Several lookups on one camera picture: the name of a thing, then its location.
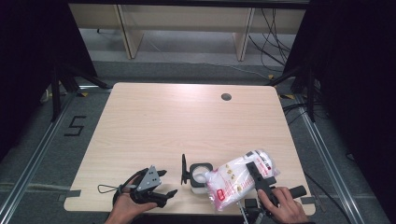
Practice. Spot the black curtain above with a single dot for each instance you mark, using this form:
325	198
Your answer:
358	93
25	62

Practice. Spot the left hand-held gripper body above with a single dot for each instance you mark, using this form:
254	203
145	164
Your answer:
151	180

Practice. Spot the grey tape strip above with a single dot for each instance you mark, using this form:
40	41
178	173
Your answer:
71	193
308	200

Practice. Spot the person's right hand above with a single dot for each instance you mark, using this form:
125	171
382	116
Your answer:
289	210

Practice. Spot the red and white plastic bag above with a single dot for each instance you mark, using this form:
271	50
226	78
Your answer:
232	182

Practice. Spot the short aluminium rail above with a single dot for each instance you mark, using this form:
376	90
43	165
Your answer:
90	86

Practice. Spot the clear jar with black lid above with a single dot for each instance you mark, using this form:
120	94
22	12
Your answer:
193	179

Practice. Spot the yellow and black tape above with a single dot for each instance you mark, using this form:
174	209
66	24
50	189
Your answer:
82	94
288	96
271	76

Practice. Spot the beige floor strip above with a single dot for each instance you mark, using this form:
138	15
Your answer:
31	186

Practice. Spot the long aluminium rail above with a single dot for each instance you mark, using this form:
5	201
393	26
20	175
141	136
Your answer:
37	155
327	161

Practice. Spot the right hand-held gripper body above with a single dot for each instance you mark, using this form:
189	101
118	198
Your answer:
251	203

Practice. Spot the black stand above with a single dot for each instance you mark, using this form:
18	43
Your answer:
56	93
311	99

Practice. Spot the grey table grommet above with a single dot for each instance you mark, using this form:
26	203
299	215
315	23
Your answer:
226	96

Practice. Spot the person's left hand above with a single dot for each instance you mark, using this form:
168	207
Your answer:
126	210

